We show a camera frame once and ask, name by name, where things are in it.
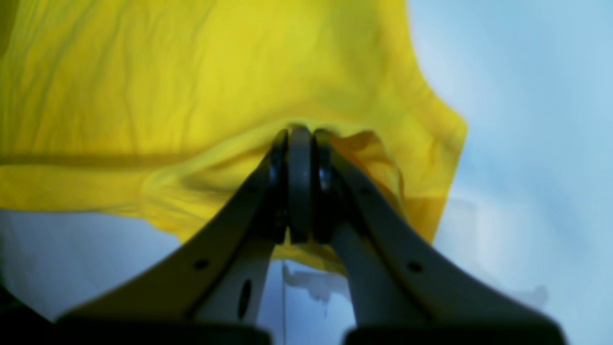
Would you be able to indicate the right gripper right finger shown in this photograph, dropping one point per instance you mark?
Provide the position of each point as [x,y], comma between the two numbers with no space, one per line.
[403,291]

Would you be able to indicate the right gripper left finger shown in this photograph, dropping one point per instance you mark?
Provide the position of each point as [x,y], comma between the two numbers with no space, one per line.
[212,286]

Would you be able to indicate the orange t-shirt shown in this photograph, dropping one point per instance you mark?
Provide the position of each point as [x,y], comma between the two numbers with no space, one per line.
[159,109]

